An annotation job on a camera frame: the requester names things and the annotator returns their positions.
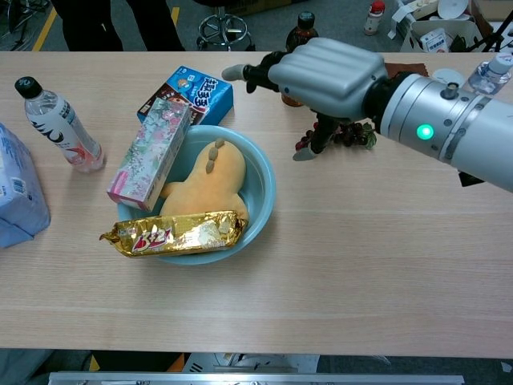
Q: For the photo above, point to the purple artificial grape bunch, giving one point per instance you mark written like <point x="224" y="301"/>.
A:
<point x="352" y="134"/>

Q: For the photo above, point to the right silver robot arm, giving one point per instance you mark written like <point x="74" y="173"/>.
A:
<point x="461" y="120"/>

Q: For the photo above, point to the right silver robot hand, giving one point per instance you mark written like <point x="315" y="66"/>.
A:
<point x="328" y="76"/>

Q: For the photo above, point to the white round bowl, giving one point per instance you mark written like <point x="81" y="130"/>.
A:
<point x="452" y="8"/>

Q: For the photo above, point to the gold foil biscuit pack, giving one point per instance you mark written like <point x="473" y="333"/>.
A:
<point x="172" y="236"/>

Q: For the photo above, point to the red and white bottle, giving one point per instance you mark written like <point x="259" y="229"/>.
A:
<point x="373" y="18"/>

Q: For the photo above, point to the chrome stool base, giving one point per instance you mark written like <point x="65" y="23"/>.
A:
<point x="222" y="25"/>

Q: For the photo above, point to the floral toothpaste box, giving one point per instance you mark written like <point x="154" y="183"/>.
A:
<point x="152" y="156"/>

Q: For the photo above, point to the blue chocolate cookie box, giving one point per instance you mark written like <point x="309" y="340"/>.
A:
<point x="200" y="90"/>

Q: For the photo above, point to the black stand legs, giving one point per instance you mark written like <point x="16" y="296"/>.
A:
<point x="20" y="24"/>

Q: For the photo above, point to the brown tea bottle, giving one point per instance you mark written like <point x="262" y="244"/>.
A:
<point x="306" y="24"/>

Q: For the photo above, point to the black tripod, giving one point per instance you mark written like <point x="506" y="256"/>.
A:
<point x="495" y="40"/>

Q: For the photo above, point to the light blue plastic bowl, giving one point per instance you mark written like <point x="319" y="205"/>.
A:
<point x="256" y="180"/>

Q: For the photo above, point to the clear water bottle white cap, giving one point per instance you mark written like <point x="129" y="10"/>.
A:
<point x="489" y="76"/>

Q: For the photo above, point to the person in black trousers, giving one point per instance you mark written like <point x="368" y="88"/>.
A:
<point x="88" y="24"/>

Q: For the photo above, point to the white round lid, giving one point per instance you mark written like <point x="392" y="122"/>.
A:
<point x="441" y="74"/>

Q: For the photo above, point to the yellow plush dinosaur toy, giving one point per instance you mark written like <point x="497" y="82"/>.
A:
<point x="216" y="180"/>

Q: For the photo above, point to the blue tissue pack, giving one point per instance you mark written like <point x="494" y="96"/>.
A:
<point x="16" y="192"/>

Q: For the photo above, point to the brown folded cloth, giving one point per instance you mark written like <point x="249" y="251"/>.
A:
<point x="417" y="68"/>

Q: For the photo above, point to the clear drink bottle black cap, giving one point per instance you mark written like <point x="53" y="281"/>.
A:
<point x="56" y="120"/>

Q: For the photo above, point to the white cardboard box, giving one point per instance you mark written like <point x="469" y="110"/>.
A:
<point x="417" y="34"/>

